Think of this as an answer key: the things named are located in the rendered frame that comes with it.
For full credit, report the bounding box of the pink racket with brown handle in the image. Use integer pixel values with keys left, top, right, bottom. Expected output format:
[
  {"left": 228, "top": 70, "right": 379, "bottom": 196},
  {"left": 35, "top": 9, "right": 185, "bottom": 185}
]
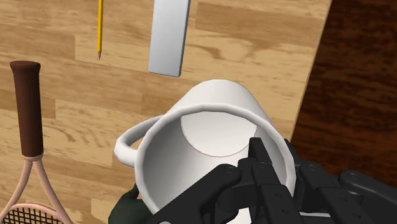
[{"left": 0, "top": 60, "right": 74, "bottom": 224}]

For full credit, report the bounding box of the white mug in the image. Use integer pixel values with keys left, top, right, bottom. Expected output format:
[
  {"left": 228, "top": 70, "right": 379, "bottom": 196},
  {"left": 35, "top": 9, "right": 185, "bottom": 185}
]
[{"left": 113, "top": 79, "right": 298, "bottom": 224}]

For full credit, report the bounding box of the yellow pencil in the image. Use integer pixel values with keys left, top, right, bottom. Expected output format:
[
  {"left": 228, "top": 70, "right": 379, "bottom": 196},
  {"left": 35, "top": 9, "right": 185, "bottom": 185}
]
[{"left": 97, "top": 0, "right": 104, "bottom": 61}]

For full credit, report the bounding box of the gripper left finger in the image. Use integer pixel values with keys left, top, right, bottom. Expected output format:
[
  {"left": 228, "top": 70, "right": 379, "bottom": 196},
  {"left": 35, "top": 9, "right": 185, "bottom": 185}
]
[{"left": 148, "top": 137, "right": 304, "bottom": 224}]

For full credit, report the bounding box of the grey flat rectangular slab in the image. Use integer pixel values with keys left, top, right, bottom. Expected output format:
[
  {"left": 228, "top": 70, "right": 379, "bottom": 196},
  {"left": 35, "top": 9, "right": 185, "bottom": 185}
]
[{"left": 147, "top": 0, "right": 192, "bottom": 78}]

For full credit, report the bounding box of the dark green rounded object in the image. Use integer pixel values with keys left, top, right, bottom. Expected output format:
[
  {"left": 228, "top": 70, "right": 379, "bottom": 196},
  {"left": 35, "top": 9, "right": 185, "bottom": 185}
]
[{"left": 108, "top": 184, "right": 153, "bottom": 224}]

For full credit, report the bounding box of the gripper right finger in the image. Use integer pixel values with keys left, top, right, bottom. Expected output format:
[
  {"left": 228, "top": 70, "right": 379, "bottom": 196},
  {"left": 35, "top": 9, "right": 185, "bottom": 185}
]
[{"left": 284, "top": 139, "right": 397, "bottom": 224}]

